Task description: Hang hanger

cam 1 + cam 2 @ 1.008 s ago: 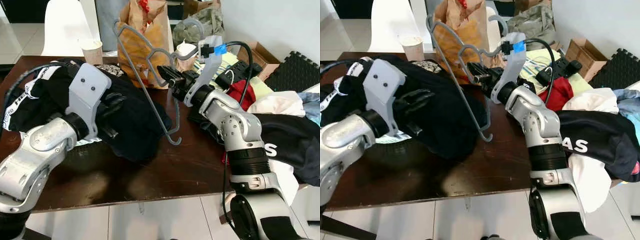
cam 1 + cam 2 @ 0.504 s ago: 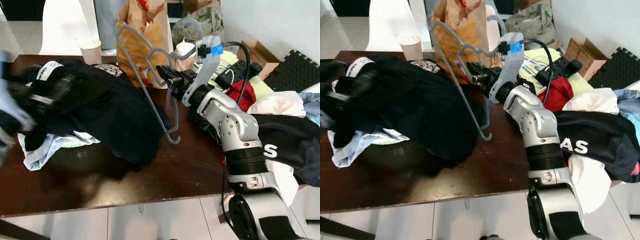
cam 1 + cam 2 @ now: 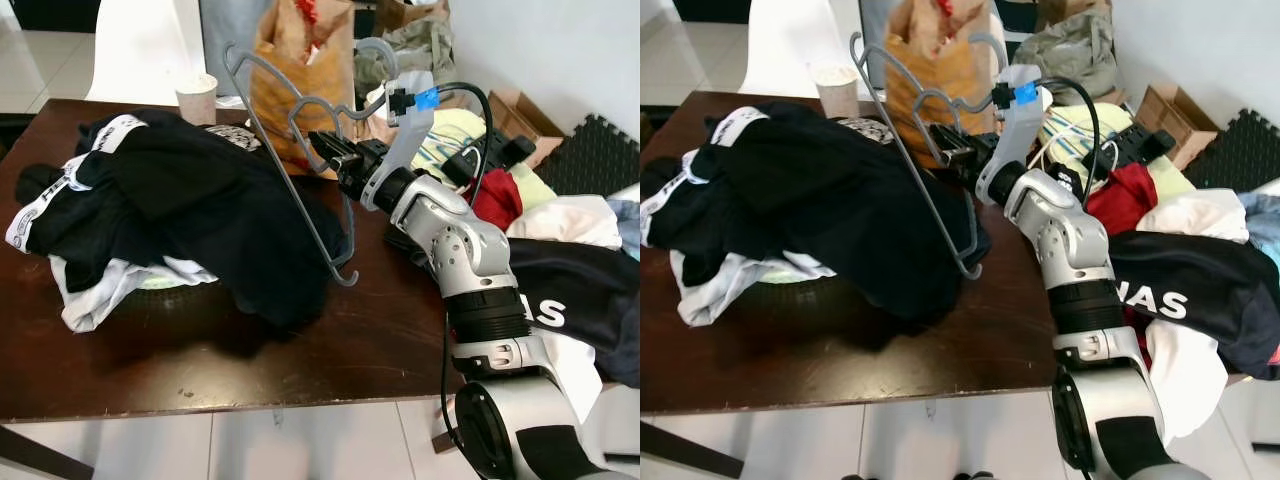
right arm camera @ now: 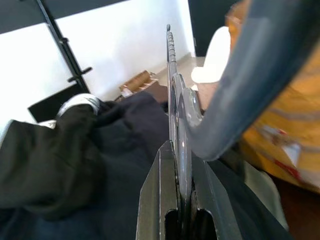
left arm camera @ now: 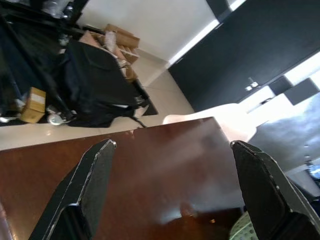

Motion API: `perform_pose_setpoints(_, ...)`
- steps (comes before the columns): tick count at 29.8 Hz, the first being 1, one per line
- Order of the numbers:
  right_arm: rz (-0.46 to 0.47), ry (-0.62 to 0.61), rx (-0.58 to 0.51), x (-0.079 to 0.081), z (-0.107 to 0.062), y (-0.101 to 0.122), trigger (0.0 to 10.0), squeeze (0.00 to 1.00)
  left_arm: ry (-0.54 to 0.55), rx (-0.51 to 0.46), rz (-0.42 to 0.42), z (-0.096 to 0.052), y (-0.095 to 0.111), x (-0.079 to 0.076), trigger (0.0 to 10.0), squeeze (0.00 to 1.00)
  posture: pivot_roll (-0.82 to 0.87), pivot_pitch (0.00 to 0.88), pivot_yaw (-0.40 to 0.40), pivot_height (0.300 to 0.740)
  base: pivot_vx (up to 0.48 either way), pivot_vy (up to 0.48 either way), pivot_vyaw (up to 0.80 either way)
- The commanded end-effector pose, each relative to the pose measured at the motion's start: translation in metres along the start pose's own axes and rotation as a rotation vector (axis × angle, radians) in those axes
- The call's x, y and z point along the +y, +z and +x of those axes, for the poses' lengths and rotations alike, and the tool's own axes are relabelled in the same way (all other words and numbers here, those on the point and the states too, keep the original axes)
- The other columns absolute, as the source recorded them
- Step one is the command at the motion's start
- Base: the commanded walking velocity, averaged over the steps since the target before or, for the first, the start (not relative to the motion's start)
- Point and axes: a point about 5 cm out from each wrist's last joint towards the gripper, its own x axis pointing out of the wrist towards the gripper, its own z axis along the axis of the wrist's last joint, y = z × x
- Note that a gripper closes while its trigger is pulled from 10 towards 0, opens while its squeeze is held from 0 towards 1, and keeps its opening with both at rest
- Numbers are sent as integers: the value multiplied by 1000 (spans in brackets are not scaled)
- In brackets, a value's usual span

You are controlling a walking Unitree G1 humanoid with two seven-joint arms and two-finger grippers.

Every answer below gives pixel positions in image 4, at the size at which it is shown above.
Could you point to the brown paper bag yellow print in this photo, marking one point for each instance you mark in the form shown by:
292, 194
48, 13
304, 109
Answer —
287, 120

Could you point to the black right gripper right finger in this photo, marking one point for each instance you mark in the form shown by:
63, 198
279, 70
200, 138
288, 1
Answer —
212, 200

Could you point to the grey plastic hanger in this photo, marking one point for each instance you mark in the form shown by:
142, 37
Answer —
185, 155

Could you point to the white plastic chair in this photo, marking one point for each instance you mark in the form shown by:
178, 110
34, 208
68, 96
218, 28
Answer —
215, 57

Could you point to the black metal stand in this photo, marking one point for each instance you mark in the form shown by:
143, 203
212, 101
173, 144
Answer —
63, 47

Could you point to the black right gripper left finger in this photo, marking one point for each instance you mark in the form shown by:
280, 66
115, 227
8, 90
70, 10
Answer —
157, 190

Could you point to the black shirt white text bands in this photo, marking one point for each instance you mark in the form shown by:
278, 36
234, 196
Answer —
75, 162

